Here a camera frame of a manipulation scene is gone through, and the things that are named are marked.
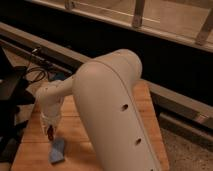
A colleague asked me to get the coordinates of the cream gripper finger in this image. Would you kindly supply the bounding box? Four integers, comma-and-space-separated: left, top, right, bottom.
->
41, 122, 47, 136
52, 126, 58, 140

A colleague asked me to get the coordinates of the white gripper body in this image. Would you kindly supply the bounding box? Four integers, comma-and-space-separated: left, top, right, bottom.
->
40, 108, 61, 129

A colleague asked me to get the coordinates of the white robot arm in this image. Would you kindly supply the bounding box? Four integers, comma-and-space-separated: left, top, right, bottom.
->
36, 49, 162, 171

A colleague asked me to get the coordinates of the black tripod stand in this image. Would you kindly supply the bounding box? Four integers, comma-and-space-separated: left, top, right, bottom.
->
0, 46, 35, 158

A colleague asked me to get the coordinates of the black cable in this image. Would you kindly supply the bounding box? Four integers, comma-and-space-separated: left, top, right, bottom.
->
24, 46, 56, 83

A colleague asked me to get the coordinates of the metal rail beam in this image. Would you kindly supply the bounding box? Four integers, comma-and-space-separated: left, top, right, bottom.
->
0, 22, 213, 135

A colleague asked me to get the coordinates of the wooden railing frame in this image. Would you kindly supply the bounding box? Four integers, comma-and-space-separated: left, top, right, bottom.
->
27, 0, 213, 53

